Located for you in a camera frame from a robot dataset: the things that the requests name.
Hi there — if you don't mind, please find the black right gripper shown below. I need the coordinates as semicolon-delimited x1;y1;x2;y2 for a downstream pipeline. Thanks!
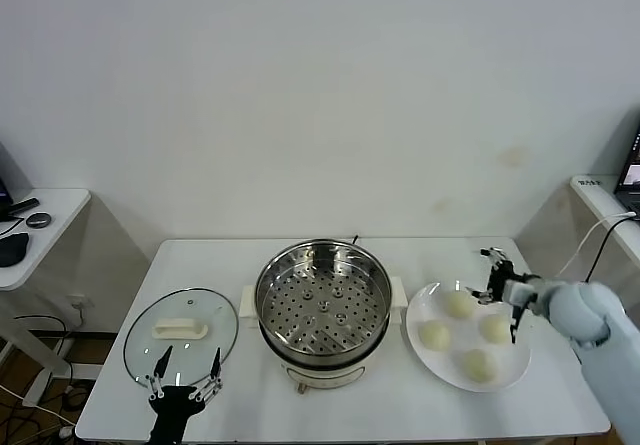
464;247;524;306

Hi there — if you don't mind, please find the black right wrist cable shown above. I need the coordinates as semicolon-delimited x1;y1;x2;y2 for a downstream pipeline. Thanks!
508;304;525;346

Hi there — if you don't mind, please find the white steamed baozi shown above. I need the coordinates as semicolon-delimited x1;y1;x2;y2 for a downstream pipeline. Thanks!
443;290;476;320
478;313;515;345
417;320;453;352
459;348;500;384

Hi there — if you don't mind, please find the white side desk with label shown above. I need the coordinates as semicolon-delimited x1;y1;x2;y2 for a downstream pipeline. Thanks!
571;174;640;279

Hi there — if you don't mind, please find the white wall socket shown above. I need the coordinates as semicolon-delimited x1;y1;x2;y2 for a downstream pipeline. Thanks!
66;293;96;312

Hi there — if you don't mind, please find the stainless steel bowl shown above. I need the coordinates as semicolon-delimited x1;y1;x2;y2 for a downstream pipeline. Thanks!
254;238;394;366

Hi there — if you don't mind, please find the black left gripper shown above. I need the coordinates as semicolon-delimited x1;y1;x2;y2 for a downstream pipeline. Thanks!
145;345;225;445

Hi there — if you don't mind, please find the black floor cable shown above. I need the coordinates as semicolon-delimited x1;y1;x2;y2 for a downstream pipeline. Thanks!
12;313;71;339

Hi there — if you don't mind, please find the white side desk with mouse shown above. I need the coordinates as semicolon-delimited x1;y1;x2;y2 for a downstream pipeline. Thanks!
0;188;92;406

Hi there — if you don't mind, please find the glass lid with white handle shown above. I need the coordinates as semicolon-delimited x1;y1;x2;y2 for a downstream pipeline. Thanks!
123;288;240;391

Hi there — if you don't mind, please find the white round plate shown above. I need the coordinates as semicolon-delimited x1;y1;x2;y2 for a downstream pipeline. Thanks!
405;280;532;393

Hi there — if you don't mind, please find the white floor cable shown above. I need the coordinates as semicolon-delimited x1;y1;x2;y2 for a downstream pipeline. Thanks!
0;383;69;429

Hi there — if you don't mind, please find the black computer mouse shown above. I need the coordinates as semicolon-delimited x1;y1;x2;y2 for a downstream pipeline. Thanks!
0;232;31;268

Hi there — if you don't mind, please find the black bar device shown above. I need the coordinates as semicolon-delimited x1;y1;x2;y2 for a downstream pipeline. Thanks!
7;197;40;216

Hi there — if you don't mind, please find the black cable with adapter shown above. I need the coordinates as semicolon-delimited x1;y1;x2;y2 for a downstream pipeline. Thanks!
585;214;640;284

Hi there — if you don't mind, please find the black laptop beside mouse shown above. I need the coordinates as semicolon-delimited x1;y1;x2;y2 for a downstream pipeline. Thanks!
0;140;35;222

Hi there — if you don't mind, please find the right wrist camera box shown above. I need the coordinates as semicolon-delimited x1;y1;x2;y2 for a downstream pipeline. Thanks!
503;278;534;314

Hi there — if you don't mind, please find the laptop screen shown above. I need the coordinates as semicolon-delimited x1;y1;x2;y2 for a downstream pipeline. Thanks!
613;123;640;211

